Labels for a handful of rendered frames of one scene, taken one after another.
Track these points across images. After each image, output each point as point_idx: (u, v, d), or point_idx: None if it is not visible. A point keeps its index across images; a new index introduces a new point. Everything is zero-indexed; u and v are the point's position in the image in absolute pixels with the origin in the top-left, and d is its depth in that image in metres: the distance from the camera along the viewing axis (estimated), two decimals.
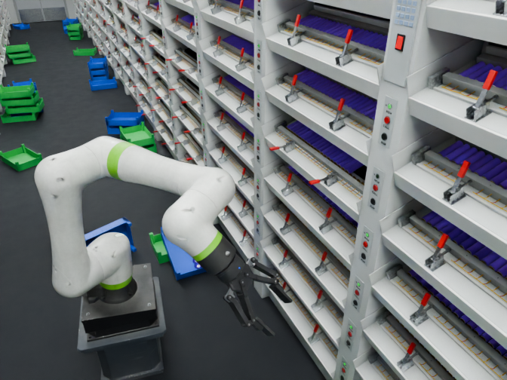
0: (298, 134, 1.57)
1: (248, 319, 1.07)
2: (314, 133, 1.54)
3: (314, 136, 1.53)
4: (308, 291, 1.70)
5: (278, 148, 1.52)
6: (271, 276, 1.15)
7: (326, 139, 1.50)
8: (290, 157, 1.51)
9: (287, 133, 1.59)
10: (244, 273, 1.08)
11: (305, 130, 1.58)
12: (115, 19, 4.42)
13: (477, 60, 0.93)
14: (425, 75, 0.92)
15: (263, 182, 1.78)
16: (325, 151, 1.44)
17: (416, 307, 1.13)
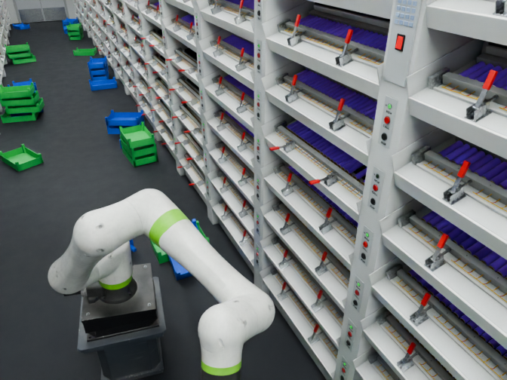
0: (298, 134, 1.57)
1: None
2: (314, 133, 1.54)
3: (314, 136, 1.53)
4: (308, 291, 1.70)
5: (278, 148, 1.52)
6: None
7: (326, 139, 1.50)
8: (290, 157, 1.51)
9: (287, 133, 1.59)
10: None
11: (305, 130, 1.58)
12: (115, 19, 4.42)
13: (477, 60, 0.93)
14: (425, 75, 0.92)
15: (263, 182, 1.78)
16: (325, 151, 1.44)
17: (416, 307, 1.13)
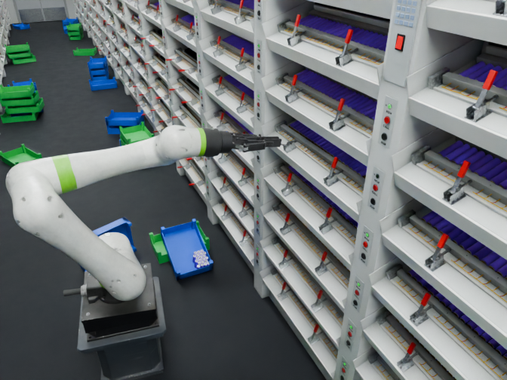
0: (301, 133, 1.57)
1: None
2: None
3: (318, 133, 1.53)
4: (308, 291, 1.70)
5: None
6: None
7: None
8: (290, 157, 1.51)
9: (290, 132, 1.59)
10: (232, 137, 1.43)
11: (308, 128, 1.58)
12: (115, 19, 4.42)
13: (477, 60, 0.93)
14: (425, 75, 0.92)
15: (263, 182, 1.78)
16: (329, 148, 1.45)
17: (416, 307, 1.13)
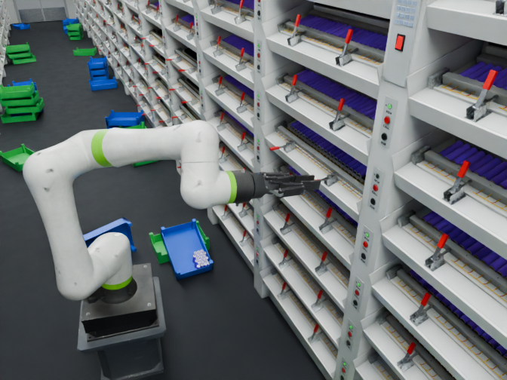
0: (302, 132, 1.57)
1: None
2: None
3: (318, 133, 1.53)
4: (308, 291, 1.70)
5: (278, 148, 1.52)
6: None
7: None
8: (290, 157, 1.51)
9: (287, 133, 1.59)
10: (265, 179, 1.24)
11: (308, 128, 1.58)
12: (115, 19, 4.42)
13: (477, 60, 0.93)
14: (425, 75, 0.92)
15: None
16: (329, 148, 1.45)
17: (416, 307, 1.13)
